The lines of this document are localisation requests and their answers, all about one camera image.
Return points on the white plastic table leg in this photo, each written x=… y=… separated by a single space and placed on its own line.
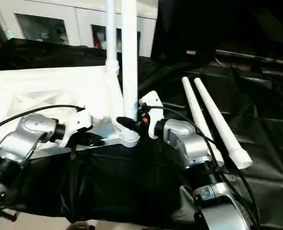
x=129 y=60
x=196 y=105
x=218 y=115
x=111 y=36

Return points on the white plastic table top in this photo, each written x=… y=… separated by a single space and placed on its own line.
x=36 y=86

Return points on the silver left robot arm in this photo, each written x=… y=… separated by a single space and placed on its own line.
x=24 y=136

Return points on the black left robot foot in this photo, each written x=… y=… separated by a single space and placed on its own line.
x=83 y=225

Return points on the small tan label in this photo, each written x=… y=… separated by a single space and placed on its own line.
x=190 y=52

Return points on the white glass-door cabinet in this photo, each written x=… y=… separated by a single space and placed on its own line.
x=83 y=16

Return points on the black metal rod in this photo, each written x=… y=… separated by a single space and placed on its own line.
x=251 y=60

